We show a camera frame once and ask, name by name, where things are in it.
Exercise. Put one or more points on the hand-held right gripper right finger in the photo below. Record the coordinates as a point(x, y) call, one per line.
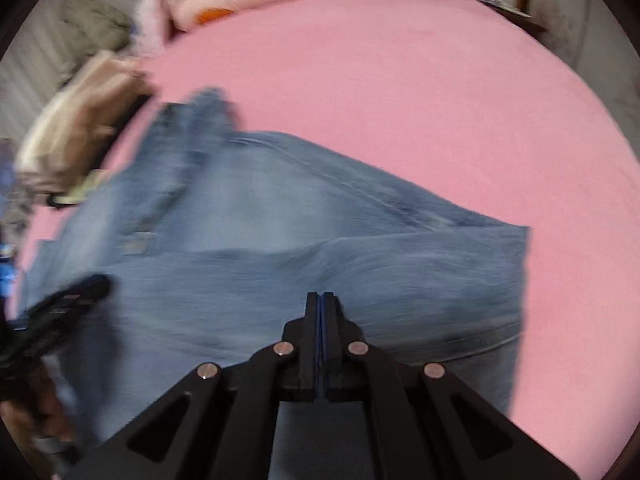
point(327, 340)

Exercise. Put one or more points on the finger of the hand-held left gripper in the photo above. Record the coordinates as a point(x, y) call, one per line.
point(70, 305)

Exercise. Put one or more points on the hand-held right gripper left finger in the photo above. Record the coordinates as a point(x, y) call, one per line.
point(312, 340)

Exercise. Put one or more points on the blue denim jeans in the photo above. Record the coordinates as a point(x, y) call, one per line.
point(260, 240)

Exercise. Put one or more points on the stack of beige folded clothes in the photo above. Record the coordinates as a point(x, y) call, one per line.
point(75, 125)

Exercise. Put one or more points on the person's left hand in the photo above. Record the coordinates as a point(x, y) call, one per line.
point(45, 405)

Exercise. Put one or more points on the white curtain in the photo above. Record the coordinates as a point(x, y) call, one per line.
point(30, 75)

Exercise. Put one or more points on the pink bed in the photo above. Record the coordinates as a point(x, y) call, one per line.
point(400, 110)

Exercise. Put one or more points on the pale puffer jacket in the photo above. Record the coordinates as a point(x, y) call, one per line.
point(95, 25)

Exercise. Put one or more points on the pink pillow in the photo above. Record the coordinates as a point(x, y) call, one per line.
point(150, 25)

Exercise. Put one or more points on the dark wooden nightstand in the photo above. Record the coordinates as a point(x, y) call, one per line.
point(515, 15)

